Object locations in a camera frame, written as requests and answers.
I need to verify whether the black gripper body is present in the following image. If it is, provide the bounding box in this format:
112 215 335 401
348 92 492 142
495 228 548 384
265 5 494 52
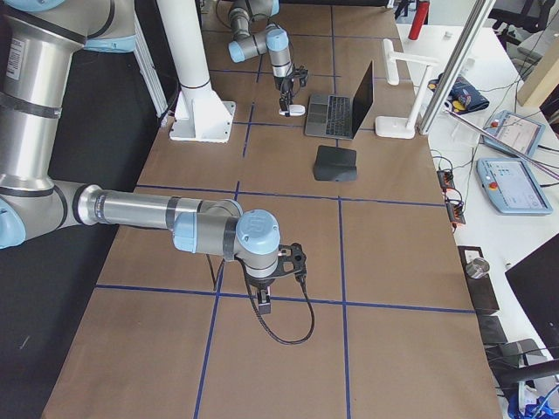
242 243 307 290
274 65 308 99

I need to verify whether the white computer mouse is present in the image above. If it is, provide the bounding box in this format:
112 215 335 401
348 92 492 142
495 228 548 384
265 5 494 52
279 104 306 117

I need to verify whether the dark grey laptop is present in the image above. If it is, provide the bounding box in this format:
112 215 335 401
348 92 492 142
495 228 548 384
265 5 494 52
304 60 374 140

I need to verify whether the black mouse pad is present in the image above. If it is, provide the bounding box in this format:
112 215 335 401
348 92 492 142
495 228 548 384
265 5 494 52
313 145 357 182

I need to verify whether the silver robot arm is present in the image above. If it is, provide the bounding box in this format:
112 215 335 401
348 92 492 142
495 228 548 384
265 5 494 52
1 1 217 329
228 1 308 117

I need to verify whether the white desk lamp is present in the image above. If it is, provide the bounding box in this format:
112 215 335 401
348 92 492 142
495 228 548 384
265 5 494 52
374 38 441 141

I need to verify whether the brown paper table cover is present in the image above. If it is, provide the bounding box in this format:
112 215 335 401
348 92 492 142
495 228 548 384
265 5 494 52
43 3 500 418

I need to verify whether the red bottle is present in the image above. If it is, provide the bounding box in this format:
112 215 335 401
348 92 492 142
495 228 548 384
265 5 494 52
408 0 431 41

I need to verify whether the right grey USB hub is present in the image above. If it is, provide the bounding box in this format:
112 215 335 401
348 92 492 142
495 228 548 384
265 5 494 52
445 198 466 227

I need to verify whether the grey usb hub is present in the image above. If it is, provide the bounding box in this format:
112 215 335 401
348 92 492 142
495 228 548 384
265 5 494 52
445 198 466 227
437 169 455 191

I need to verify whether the left grey USB hub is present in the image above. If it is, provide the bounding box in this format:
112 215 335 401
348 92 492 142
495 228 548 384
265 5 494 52
437 169 455 191

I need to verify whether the navy patterned pouch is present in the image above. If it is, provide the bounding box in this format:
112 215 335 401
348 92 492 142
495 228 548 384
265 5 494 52
445 76 490 114

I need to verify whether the silver metal cup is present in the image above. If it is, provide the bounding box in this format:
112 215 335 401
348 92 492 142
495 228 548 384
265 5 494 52
465 258 490 279

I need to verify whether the black box under cup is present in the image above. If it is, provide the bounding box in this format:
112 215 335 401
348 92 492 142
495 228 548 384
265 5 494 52
458 245 500 315

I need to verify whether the near blue teach pendant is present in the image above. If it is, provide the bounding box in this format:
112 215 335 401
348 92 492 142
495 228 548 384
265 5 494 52
476 158 553 216

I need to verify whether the blue teach pendant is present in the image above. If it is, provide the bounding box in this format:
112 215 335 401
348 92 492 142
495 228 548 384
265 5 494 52
485 110 545 157
476 158 553 216

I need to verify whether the far blue teach pendant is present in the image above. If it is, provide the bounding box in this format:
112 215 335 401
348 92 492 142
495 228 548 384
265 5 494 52
485 110 545 157

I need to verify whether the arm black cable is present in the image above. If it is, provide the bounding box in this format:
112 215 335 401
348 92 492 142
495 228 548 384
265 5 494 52
205 252 316 345

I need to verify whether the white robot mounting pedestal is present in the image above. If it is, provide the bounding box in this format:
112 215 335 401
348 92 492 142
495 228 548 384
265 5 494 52
157 0 236 143

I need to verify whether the aluminium frame post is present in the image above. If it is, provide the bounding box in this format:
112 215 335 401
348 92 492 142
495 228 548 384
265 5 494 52
418 0 495 135

